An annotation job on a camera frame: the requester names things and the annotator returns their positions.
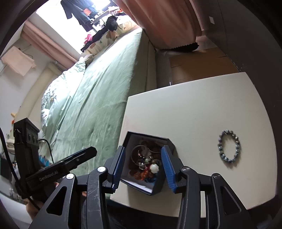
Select brown rudraksha bead bracelet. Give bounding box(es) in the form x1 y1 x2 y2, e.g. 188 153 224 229
129 140 164 182

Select thin silver bangle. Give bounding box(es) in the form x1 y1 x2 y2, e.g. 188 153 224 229
131 145 152 165

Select dark metallic bead bracelet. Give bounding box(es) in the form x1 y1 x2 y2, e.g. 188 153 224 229
217 129 241 164

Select black square jewelry box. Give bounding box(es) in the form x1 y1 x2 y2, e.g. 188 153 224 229
121 132 175 196

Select person's left hand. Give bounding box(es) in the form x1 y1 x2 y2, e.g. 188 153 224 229
26 182 61 221

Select green bed blanket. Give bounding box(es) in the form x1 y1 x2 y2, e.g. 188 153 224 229
39 28 157 175

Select cream padded headboard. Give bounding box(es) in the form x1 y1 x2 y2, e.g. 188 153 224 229
15 63 62 130

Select white square side table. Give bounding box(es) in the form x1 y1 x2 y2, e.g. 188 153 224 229
119 73 277 209

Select light floral duvet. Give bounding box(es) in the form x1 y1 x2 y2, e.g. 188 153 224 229
41 57 86 140

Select pink left curtain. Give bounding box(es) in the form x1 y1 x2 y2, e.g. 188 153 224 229
21 20 77 69

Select pink curtain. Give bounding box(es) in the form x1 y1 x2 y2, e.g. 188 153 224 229
21 20 77 69
114 0 202 49

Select beige hanging towel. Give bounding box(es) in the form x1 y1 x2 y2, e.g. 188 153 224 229
1 46 36 76

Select black clothes on sill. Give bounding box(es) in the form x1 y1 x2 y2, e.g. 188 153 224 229
81 16 118 52

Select floral window seat cushion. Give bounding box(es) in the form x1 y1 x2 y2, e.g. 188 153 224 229
83 15 139 55

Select pink right curtain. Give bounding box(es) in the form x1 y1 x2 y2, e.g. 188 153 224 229
114 0 202 49

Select dark hanging clothes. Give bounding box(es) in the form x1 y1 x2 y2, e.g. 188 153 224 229
60 0 97 32

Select black cable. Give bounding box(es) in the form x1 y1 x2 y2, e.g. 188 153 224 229
0 127 55 209

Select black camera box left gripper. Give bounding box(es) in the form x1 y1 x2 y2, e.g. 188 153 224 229
13 118 41 178

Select white wall switch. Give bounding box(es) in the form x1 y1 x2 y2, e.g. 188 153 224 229
209 16 215 24

